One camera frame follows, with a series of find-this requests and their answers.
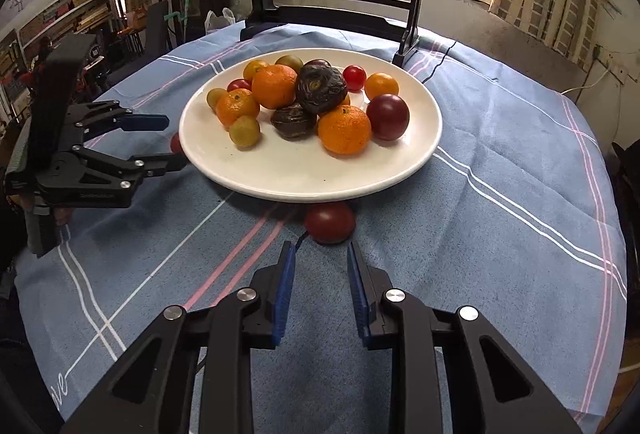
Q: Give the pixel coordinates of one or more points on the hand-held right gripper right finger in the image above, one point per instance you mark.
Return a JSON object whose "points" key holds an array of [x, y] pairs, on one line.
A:
{"points": [[357, 294]]}

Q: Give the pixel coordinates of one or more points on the small green-yellow fruit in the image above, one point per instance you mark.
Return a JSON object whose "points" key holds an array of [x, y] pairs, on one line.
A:
{"points": [[215, 98], [244, 132]]}

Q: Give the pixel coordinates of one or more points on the orange tomato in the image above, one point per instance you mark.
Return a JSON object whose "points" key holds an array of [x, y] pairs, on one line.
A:
{"points": [[381, 86], [345, 100]]}

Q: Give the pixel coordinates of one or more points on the white wall outlet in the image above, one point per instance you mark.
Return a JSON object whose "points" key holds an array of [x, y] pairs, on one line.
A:
{"points": [[612, 62]]}

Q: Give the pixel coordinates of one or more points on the cluttered wall shelf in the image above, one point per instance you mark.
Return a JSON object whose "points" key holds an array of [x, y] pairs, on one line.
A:
{"points": [[75, 9]]}

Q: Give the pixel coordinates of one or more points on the blue plaid tablecloth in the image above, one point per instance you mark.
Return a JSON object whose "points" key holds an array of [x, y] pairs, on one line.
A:
{"points": [[500, 214]]}

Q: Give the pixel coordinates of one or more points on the red cherry tomato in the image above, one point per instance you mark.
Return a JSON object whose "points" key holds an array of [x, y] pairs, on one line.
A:
{"points": [[239, 85], [354, 78], [176, 143]]}

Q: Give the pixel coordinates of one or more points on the small orange mandarin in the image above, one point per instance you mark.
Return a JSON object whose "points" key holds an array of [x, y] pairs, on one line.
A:
{"points": [[345, 130], [238, 108]]}

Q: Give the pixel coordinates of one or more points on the black chair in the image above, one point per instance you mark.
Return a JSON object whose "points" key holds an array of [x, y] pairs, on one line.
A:
{"points": [[157, 29]]}

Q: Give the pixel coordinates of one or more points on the person's left hand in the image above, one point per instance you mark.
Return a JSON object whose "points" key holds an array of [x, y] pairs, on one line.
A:
{"points": [[65, 216]]}

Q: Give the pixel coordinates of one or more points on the large orange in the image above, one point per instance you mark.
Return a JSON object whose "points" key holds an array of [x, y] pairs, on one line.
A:
{"points": [[274, 86]]}

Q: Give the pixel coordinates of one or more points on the yellow-orange tomato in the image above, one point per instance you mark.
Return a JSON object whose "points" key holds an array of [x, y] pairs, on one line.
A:
{"points": [[255, 69]]}

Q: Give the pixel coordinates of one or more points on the white oval plate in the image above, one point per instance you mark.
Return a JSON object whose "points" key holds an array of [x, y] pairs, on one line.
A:
{"points": [[310, 174]]}

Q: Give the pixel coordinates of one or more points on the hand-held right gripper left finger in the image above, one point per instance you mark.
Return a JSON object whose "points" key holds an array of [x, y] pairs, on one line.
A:
{"points": [[284, 294]]}

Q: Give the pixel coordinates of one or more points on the dark wrinkled passion fruit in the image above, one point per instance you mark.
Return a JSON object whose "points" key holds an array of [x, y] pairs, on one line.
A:
{"points": [[293, 122], [317, 64]]}

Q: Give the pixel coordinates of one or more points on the white plastic bag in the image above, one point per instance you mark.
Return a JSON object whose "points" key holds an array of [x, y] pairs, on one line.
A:
{"points": [[218, 20]]}

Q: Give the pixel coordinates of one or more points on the yellow-green tomato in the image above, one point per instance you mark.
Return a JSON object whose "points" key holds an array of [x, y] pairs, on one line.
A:
{"points": [[290, 63]]}

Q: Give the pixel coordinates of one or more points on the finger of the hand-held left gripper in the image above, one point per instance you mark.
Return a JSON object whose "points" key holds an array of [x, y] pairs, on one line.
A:
{"points": [[145, 122], [155, 164]]}

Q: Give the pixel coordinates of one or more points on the dark purple tomato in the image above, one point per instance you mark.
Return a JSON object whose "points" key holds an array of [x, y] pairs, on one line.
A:
{"points": [[388, 117], [330, 222]]}

